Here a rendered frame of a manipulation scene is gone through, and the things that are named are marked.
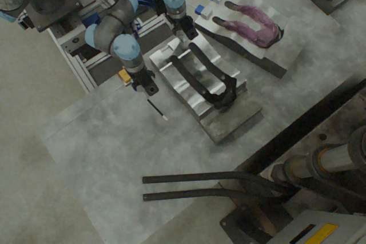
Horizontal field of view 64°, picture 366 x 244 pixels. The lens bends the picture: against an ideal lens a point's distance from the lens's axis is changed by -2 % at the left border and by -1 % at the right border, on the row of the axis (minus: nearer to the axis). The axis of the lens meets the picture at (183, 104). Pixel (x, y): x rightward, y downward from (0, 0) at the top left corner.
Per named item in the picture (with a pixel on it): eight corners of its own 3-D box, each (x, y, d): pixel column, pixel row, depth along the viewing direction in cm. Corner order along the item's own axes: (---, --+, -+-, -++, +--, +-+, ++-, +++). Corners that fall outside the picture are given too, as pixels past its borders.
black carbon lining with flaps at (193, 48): (167, 60, 138) (165, 51, 129) (195, 41, 140) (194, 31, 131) (214, 118, 128) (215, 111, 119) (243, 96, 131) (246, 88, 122)
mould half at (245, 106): (151, 64, 145) (147, 52, 132) (194, 35, 149) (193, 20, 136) (216, 145, 132) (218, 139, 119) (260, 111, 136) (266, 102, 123)
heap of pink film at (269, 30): (218, 27, 143) (219, 18, 135) (238, 2, 147) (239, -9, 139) (264, 55, 137) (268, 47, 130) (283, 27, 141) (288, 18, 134)
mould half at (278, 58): (194, 27, 150) (194, 15, 140) (222, -8, 156) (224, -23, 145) (281, 79, 140) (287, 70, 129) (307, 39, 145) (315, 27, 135)
